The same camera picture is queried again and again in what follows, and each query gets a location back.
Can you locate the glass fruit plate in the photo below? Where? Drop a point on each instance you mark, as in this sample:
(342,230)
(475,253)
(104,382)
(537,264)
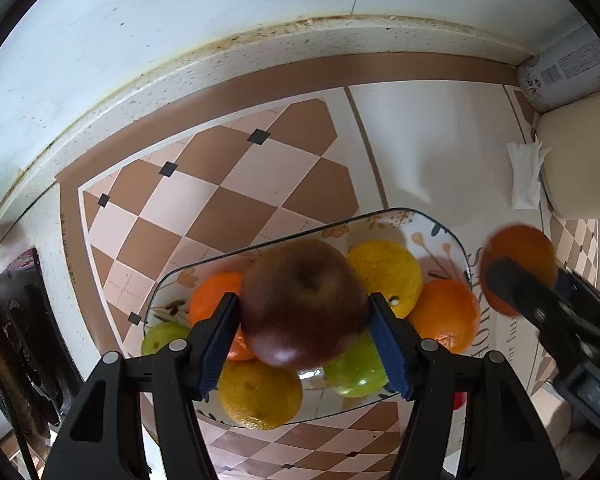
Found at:
(430,245)

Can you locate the cream utensil holder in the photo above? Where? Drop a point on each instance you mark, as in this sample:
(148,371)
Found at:
(580,160)

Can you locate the dark red apple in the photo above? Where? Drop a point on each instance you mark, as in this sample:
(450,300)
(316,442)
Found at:
(300,300)

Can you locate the checkered brown counter mat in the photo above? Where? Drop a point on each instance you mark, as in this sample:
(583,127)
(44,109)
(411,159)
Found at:
(300,160)

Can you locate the green apple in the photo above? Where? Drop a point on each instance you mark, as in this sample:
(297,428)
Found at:
(350,375)
(162,337)

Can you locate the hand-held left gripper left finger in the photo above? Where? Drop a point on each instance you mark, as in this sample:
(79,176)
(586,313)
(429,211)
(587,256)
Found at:
(215,350)

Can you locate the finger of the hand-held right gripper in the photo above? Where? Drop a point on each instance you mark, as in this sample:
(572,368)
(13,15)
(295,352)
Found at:
(580,305)
(520,290)

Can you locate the white folded tissue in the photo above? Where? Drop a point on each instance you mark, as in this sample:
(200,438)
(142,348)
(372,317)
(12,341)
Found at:
(525,175)

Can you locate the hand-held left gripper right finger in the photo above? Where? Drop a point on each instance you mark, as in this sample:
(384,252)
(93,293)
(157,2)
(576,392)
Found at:
(387,350)

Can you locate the sauce bottle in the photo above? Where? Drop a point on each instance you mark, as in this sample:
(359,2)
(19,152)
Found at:
(565,70)

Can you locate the dark orange mandarin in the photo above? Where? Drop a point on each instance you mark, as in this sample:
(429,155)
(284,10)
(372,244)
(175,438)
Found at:
(520,245)

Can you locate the black stove burner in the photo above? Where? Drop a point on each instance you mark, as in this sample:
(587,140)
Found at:
(25,340)

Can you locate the yellow orange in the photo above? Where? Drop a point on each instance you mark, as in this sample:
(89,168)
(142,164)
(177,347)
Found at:
(260,392)
(387,272)

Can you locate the bright orange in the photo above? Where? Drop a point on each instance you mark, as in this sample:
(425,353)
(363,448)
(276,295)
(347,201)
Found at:
(445,315)
(210,300)

